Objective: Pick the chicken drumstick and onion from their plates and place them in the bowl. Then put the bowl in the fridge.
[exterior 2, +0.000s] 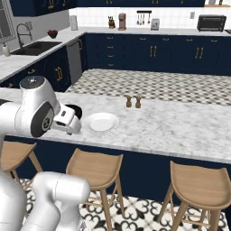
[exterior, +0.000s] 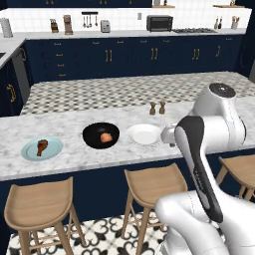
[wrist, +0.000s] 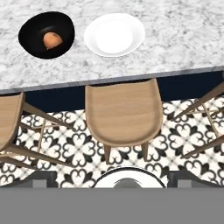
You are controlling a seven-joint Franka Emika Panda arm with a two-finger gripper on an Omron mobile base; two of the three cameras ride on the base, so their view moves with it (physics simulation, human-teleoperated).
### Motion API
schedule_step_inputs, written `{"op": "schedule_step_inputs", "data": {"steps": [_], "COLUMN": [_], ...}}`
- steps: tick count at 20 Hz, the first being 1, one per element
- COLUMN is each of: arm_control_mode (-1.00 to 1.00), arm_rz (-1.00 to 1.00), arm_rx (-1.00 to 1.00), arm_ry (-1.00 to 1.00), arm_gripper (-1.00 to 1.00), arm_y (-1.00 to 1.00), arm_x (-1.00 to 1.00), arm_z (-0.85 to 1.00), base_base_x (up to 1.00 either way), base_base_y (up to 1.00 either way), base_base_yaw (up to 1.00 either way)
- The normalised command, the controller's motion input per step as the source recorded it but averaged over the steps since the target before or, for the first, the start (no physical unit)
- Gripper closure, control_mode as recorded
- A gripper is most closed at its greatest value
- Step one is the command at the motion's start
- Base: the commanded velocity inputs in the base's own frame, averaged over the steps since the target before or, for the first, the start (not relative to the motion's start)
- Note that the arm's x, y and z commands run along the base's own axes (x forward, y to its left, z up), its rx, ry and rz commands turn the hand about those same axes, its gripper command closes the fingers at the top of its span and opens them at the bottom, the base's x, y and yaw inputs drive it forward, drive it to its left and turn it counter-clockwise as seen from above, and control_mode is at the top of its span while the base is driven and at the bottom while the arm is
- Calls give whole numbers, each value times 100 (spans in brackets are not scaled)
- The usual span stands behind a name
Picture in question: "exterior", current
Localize grey pot with tools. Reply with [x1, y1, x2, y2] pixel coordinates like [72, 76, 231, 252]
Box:
[230, 15, 241, 31]

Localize black rail with hanging tools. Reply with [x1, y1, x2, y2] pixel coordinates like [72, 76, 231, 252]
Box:
[81, 11, 100, 30]

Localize brown chicken drumstick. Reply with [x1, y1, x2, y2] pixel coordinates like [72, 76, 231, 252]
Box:
[36, 138, 50, 157]

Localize black toaster oven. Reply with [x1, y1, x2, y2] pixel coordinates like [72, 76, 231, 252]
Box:
[145, 14, 174, 33]

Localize light blue plate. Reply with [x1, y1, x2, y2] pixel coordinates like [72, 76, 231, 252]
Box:
[20, 135, 65, 162]

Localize navy wall cupboards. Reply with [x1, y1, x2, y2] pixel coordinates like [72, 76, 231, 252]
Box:
[5, 0, 153, 9]

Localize navy tall cabinet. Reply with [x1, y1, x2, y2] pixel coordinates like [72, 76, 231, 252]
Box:
[234, 0, 255, 84]

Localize navy side cupboards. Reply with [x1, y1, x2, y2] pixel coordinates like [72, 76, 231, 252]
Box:
[0, 58, 25, 118]

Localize orange onion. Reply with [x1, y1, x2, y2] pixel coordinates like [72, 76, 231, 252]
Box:
[100, 131, 114, 144]

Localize grey dishwasher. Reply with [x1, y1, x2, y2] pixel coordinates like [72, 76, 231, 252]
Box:
[11, 47, 32, 105]

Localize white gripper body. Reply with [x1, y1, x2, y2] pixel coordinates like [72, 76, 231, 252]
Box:
[160, 123, 179, 147]

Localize wooden bar stool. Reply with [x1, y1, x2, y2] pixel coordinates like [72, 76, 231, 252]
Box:
[3, 176, 88, 255]
[215, 154, 255, 202]
[121, 162, 189, 255]

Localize white paper towel roll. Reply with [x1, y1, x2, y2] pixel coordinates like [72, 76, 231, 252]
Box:
[0, 17, 14, 39]

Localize black gas hob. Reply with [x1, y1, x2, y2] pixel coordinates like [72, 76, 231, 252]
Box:
[171, 27, 219, 35]

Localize navy island base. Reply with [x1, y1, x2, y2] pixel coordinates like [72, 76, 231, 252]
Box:
[0, 147, 255, 240]

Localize white bowl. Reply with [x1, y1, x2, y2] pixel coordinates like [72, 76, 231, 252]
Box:
[126, 124, 164, 146]

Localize wooden knife block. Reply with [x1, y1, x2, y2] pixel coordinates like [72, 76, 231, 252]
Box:
[49, 18, 60, 34]

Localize silver toaster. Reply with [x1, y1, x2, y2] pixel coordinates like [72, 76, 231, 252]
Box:
[100, 19, 112, 34]

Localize black plate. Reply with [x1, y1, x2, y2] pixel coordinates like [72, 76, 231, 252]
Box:
[82, 122, 121, 150]

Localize navy base cupboards run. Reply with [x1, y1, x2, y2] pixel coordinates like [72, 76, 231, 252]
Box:
[23, 34, 245, 84]

